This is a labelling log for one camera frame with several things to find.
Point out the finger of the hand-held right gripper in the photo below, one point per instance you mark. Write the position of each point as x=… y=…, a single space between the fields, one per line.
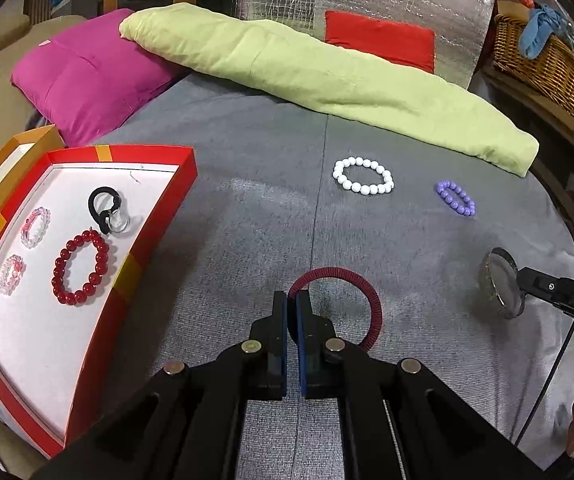
x=562 y=291

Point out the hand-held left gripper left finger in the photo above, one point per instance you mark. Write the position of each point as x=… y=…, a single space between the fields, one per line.
x=276 y=340

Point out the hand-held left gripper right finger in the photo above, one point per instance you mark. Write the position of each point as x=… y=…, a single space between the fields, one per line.
x=303 y=330

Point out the silver metal bangle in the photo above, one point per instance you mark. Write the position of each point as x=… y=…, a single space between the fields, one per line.
x=484 y=272

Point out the red cardboard box tray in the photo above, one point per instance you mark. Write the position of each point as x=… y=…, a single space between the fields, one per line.
x=32 y=350

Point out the grey bed cover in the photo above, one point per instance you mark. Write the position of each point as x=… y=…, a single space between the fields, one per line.
x=267 y=185

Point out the wicker basket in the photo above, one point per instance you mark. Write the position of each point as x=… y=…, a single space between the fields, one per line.
x=552 y=80

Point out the yellow-green pillow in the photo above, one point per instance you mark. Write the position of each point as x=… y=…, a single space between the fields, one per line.
x=317 y=75

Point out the blue cloth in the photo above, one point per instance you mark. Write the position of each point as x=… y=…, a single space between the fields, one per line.
x=542 y=30

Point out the red cushion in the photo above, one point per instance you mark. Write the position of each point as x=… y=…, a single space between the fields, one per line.
x=377 y=40

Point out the orange cardboard box lid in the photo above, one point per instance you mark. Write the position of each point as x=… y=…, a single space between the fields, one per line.
x=42 y=137

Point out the magenta pillow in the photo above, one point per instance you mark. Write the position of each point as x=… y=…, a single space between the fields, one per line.
x=92 y=75

